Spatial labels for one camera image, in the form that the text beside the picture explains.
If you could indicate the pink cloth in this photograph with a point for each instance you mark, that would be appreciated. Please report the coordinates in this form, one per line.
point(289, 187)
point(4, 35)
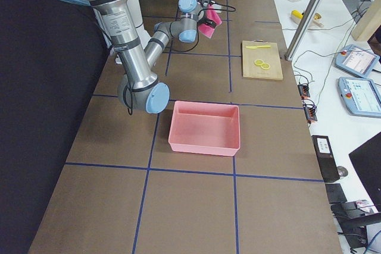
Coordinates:
point(210, 13)

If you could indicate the lemon slice near knife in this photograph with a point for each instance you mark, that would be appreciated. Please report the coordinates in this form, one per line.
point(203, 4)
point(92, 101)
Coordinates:
point(258, 62)

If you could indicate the yellow plastic knife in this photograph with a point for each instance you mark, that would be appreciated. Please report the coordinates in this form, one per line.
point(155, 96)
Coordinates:
point(258, 47)

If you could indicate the bamboo cutting board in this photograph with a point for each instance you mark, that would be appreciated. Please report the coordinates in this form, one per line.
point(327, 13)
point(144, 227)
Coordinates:
point(270, 56)

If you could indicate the lemon slice far from knife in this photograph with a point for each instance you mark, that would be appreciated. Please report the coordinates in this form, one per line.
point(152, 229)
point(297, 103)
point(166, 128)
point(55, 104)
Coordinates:
point(265, 66)

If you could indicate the pink plastic bin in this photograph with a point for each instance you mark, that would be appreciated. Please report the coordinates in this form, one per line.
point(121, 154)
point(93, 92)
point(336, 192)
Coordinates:
point(205, 128)

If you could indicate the orange connector block far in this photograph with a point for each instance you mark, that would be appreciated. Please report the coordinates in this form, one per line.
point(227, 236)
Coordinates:
point(304, 90)

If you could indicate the orange connector block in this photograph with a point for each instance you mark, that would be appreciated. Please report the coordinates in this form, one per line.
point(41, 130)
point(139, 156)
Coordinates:
point(304, 90)
point(310, 110)

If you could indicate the orange connector block near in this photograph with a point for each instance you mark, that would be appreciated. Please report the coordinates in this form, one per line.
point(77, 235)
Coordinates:
point(310, 110)

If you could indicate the teach pendant far from operator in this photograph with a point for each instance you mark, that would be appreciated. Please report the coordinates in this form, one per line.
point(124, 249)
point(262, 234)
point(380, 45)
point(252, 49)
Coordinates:
point(356, 61)

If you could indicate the teach pendant near operator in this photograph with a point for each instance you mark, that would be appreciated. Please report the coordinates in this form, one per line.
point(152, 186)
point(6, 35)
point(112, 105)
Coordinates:
point(360, 96)

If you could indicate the black box with label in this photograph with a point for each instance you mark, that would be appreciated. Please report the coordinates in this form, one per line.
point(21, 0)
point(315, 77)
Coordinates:
point(325, 158)

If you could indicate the aluminium frame post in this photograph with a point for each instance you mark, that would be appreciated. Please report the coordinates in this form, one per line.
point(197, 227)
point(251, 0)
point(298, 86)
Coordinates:
point(302, 28)

